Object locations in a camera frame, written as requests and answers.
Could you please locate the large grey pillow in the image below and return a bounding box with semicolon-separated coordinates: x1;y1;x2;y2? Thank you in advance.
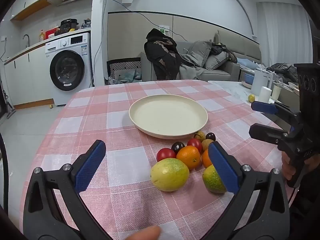
186;40;213;68

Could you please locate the white cup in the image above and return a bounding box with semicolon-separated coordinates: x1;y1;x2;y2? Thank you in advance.
258;86;272;103

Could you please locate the white wall cabinet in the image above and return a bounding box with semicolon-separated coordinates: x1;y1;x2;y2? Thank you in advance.
10;0;50;21

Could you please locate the dark grey coat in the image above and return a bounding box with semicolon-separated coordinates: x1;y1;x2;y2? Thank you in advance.
267;62;298;80

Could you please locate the black jacket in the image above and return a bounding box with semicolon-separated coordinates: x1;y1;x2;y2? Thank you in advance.
144;28;184;80

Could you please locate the white kitchen counter cabinet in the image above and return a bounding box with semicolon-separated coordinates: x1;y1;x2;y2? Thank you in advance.
4;40;54;109

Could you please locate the white curtain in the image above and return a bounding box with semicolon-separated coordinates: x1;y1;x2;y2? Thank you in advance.
257;2;313;67

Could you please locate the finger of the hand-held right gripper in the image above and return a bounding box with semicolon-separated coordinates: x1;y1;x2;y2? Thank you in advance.
251;101;300;130
249;123;291;145

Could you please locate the small grey pillow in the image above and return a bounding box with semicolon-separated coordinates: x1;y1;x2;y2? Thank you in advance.
203;51;230;71

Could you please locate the grey blanket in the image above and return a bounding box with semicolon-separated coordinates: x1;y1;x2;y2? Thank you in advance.
179;54;208;80

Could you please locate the cream round plate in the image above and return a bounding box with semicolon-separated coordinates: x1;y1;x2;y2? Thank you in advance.
129;94;208;139

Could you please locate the teal crumpled bag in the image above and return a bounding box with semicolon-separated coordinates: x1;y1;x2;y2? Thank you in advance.
112;69;143;84

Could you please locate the orange mandarin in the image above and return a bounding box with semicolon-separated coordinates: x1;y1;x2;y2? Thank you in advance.
201;149;213;168
176;145;201;170

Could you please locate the dark clothes pile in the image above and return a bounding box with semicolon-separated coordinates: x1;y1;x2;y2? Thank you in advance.
211;42;238;63

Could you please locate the person's left hand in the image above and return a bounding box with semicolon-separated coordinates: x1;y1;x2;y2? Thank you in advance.
122;225;161;240

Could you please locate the cream cup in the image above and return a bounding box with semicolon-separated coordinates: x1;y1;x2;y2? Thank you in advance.
271;84;283;101

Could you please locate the black pressure cooker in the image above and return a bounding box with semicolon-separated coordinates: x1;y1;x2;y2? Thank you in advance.
60;19;79;33

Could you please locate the black white patterned basket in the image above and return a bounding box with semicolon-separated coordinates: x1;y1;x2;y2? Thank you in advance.
107;57;142;82

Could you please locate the person's right hand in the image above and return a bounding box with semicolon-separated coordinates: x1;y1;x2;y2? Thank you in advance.
281;151;297;180

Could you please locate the red box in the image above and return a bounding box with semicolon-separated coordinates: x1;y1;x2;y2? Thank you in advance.
45;28;59;39

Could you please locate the yellow green guava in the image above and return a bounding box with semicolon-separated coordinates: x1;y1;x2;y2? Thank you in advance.
202;164;227;194
150;158;190;192

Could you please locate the black cable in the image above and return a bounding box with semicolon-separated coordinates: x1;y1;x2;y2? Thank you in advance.
106;0;185;40

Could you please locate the white kettle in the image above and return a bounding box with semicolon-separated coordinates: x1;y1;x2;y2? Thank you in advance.
251;68;274;94

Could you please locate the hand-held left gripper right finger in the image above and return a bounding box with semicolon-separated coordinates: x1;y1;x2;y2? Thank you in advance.
200;141;290;240

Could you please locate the pink checked tablecloth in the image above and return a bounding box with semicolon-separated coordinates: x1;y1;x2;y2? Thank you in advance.
19;79;298;240

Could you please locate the blue bowl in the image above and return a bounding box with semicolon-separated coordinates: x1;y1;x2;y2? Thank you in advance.
244;73;255;87

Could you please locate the floor mop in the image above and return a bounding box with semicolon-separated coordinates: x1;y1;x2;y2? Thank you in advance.
0;79;17;119

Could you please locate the red tomato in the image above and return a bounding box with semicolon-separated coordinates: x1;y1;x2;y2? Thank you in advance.
156;148;177;162
187;138;203;153

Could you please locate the grey sofa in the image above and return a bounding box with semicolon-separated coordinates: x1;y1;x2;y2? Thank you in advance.
140;40;240;82

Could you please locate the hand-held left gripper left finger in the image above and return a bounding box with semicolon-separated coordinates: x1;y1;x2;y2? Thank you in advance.
23;140;113;240

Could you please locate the white washing machine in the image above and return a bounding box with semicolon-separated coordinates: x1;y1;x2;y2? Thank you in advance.
45;32;94;106

